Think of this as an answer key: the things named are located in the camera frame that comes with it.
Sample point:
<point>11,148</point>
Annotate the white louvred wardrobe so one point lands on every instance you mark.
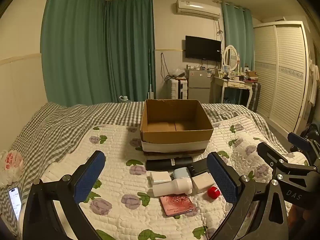
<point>287,67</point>

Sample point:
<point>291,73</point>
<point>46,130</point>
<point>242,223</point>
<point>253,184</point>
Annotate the red cylinder cap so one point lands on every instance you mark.
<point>213,192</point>

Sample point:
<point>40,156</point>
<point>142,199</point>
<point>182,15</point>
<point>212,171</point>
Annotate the pink booklet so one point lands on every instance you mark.
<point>176,205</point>

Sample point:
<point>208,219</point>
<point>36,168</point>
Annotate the light green narrow curtain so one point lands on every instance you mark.
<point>237,35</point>

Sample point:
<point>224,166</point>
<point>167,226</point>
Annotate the clear water jug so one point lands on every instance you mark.
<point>123,98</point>

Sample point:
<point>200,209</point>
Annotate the white air conditioner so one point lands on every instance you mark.
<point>197,8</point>

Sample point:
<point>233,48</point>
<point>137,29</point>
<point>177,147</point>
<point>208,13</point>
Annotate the white red plastic bag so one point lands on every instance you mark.
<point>10,165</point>

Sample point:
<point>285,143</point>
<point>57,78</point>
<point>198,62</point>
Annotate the person's right hand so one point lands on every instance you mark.
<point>306,216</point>

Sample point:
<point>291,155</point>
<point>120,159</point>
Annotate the clear plastic bag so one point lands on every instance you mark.
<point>178,73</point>

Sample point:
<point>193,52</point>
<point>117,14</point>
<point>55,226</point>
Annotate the grey small fridge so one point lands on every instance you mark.
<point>199,86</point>

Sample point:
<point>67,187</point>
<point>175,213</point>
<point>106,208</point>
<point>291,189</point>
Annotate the white charger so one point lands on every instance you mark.
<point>160,178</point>

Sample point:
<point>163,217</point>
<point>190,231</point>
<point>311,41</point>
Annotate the white bottle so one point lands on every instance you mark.
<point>172,187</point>

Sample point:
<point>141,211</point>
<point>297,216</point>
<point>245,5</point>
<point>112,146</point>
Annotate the white oval mirror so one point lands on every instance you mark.
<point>230,57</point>

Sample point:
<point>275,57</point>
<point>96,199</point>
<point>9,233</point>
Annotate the long black device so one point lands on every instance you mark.
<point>162,164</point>

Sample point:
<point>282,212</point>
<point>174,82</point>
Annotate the white suitcase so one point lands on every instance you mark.
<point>179,88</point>

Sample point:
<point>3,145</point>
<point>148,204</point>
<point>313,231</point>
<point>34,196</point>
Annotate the white square box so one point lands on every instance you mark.
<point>203,183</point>

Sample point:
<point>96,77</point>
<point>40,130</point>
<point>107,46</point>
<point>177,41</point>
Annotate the white mop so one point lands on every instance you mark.
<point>150,80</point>

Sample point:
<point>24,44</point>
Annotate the small black device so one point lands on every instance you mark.
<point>200,167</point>

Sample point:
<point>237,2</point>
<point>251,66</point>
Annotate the brown small box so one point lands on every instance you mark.
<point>252,75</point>

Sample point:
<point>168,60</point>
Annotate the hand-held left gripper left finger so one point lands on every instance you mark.
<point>90,177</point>

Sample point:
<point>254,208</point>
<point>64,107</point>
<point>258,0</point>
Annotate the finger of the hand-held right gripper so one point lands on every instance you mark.
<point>298,141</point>
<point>271,155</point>

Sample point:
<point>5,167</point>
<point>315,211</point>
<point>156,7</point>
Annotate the smartphone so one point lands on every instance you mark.
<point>14,203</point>

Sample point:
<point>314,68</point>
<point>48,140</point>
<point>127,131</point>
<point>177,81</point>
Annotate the hanging white cloth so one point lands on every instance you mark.
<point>313,82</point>

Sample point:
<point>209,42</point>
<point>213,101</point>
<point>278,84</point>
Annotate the white floral quilt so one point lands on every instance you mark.
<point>120,217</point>

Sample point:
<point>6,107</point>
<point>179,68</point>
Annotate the dark suitcase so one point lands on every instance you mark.
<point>256,96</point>

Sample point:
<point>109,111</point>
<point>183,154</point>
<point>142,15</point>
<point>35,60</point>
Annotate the white dressing table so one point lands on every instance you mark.
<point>235,83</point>

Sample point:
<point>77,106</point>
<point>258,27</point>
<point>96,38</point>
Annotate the light blue earbud case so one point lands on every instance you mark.
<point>182,173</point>

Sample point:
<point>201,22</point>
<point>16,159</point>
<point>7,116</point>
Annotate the brown cardboard box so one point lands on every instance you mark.
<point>172,137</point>

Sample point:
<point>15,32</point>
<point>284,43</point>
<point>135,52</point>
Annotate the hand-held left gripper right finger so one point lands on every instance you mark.
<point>222,177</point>

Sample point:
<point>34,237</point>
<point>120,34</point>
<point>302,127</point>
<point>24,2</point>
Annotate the black wall television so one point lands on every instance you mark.
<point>203,48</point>

